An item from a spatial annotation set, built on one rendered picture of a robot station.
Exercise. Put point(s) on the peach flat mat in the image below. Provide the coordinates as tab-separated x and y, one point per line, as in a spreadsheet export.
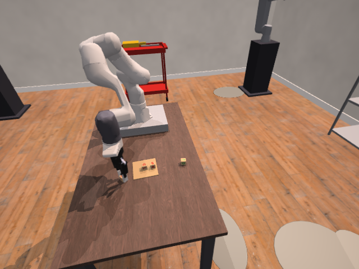
139	173

